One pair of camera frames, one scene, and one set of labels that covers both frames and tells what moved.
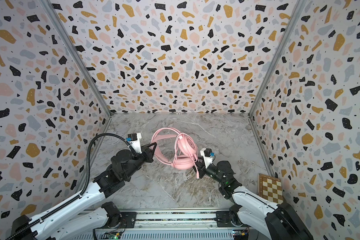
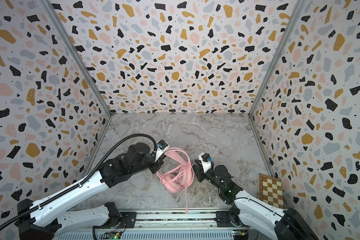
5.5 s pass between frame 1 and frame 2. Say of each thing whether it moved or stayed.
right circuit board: stayed
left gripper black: moved
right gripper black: stayed
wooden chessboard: stayed
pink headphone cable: moved
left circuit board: stayed
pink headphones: moved
